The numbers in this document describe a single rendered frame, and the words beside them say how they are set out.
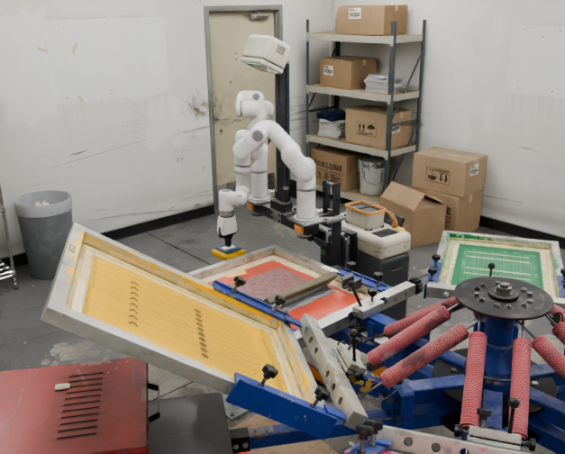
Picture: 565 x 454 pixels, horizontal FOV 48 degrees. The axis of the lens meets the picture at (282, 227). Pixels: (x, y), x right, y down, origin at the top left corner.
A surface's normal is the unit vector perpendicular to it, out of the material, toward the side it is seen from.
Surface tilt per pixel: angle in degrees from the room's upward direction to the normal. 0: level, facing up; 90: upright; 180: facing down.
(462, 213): 90
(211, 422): 0
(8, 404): 0
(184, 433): 0
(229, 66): 90
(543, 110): 90
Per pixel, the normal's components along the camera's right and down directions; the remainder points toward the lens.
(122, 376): -0.01, -0.94
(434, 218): 0.46, 0.29
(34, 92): 0.66, 0.25
